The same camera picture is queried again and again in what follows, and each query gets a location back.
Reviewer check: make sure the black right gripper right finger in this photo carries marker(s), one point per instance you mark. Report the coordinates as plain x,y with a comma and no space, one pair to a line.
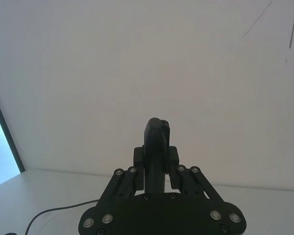
186,181

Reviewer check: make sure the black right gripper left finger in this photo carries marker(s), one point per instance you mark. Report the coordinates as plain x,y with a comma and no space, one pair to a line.
153,151

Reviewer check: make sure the dark edged glass panel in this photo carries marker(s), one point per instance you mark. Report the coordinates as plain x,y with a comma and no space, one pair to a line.
2,137

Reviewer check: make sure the plain pale wall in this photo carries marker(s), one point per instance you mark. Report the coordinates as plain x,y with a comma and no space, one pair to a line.
137,61

